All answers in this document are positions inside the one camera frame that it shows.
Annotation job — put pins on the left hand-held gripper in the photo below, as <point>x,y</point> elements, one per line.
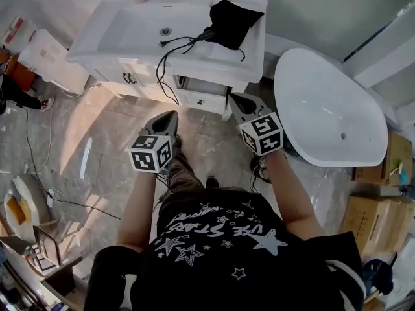
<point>150,154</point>

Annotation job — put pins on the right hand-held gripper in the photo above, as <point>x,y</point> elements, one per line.
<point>264,134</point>

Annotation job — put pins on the person's left forearm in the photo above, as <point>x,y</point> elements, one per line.
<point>136,212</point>

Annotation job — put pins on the person's right forearm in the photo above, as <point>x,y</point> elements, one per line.
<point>291,199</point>

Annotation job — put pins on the white open drawer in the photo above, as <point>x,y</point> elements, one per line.
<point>201,97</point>

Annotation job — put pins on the person's grey trousers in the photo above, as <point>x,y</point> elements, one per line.
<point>184,173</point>

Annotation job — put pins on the white vanity cabinet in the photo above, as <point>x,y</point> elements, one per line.
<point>129,83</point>

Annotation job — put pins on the white bathtub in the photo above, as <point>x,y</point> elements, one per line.
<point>327,109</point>

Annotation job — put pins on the white ceramic washbasin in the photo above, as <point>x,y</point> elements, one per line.
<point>136,28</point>

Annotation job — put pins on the white power strip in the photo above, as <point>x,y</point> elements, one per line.
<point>50,197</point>

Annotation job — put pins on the cardboard box with small items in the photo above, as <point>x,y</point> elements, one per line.
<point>369,173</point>

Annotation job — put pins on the round white table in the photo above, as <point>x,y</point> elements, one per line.
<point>32,190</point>

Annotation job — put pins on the person's black star-print T-shirt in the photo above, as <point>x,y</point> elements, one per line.
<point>227,264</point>

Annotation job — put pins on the orange cabinet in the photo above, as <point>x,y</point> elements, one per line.
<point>19,73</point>

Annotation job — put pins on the wooden chair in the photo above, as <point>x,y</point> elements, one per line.
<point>48,241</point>

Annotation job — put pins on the large taped cardboard box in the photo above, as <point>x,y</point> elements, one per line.
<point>379,225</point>

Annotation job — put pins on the dark blue backpack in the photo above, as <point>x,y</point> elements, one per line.
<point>377,277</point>

